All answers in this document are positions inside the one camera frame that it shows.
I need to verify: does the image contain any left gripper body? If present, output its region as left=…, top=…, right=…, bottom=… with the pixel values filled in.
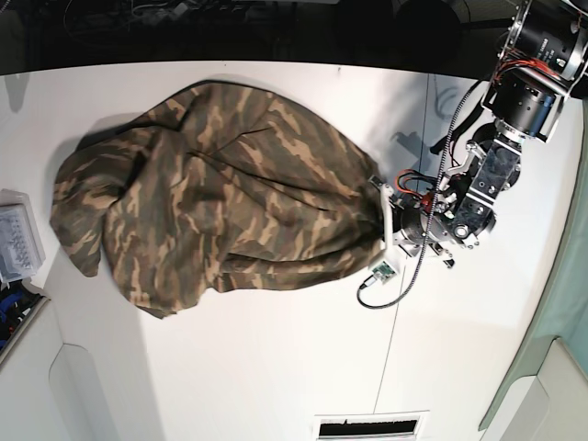
left=369, top=176, right=428, bottom=269

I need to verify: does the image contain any camouflage t-shirt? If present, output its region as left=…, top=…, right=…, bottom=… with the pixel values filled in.
left=50, top=81, right=383, bottom=319

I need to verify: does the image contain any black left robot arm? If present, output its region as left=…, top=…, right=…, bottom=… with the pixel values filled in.
left=370, top=1, right=587, bottom=275

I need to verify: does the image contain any white slotted table vent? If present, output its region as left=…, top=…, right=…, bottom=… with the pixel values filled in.
left=312, top=411, right=430, bottom=441

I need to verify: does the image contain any clear plastic screw box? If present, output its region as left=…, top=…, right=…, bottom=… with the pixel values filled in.
left=1, top=189, right=45, bottom=284

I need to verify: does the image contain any grey tray with blue items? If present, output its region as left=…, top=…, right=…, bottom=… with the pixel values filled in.
left=1, top=279, right=50, bottom=365

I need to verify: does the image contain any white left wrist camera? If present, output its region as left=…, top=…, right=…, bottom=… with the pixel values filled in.
left=369, top=259, right=398, bottom=285

